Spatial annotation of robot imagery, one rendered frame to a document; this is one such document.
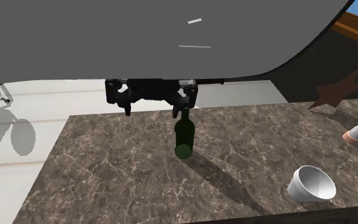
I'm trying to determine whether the brown star-shaped figure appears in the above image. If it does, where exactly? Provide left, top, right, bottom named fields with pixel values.
left=308, top=68, right=358, bottom=110

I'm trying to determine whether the dark green glass bottle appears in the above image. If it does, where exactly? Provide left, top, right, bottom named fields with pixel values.
left=174, top=107, right=196, bottom=160

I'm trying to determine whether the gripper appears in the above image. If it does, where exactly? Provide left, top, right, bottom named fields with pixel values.
left=104, top=78, right=199, bottom=119

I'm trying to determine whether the white bowl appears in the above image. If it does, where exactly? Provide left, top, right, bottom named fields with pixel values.
left=287, top=165, right=337, bottom=204

